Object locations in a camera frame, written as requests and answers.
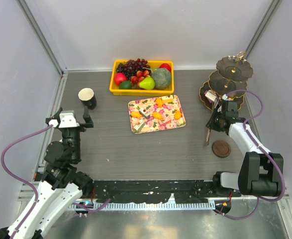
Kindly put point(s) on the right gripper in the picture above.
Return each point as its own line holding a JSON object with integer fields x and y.
{"x": 211, "y": 124}

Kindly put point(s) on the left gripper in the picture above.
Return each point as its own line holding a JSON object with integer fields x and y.
{"x": 89, "y": 122}

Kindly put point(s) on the metal serving tongs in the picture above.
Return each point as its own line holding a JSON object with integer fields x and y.
{"x": 208, "y": 135}

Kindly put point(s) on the yellow plastic fruit bin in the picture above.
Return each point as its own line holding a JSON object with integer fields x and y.
{"x": 114, "y": 88}

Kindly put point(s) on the yellow layered cake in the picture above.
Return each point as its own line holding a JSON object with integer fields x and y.
{"x": 167, "y": 99}

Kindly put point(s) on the green white cake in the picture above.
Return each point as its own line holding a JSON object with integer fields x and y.
{"x": 139, "y": 126}

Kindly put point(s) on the floral serving tray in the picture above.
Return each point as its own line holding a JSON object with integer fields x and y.
{"x": 151, "y": 124}

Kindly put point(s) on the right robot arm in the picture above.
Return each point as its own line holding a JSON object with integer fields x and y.
{"x": 261, "y": 173}

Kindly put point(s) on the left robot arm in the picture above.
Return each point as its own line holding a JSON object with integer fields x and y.
{"x": 61, "y": 184}

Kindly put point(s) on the black paper cup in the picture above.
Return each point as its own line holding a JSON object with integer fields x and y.
{"x": 88, "y": 98}

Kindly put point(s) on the round wooden coaster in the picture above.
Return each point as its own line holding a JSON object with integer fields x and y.
{"x": 221, "y": 149}

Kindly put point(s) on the three-tier black cake stand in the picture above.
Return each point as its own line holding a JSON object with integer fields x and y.
{"x": 230, "y": 77}

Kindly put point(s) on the orange fish cookie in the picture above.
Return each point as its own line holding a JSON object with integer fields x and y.
{"x": 136, "y": 114}
{"x": 177, "y": 115}
{"x": 157, "y": 115}
{"x": 159, "y": 102}

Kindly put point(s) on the red apple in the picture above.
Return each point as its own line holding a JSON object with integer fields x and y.
{"x": 119, "y": 78}

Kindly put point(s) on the green lime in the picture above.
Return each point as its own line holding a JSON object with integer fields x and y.
{"x": 125, "y": 85}

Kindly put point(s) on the green melon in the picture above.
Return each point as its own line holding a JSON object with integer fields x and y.
{"x": 162, "y": 78}

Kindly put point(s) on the red cherries cluster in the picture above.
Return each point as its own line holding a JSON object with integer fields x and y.
{"x": 139, "y": 76}

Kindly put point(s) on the dark red grape bunch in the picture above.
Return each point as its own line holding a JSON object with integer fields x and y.
{"x": 131, "y": 67}

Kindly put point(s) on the green pear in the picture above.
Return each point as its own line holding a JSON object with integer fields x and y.
{"x": 147, "y": 83}

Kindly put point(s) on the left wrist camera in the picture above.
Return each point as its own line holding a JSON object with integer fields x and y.
{"x": 67, "y": 119}

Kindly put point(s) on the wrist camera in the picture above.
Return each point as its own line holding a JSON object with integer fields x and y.
{"x": 67, "y": 119}
{"x": 225, "y": 97}

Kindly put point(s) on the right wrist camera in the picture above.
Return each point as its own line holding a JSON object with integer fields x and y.
{"x": 225, "y": 97}

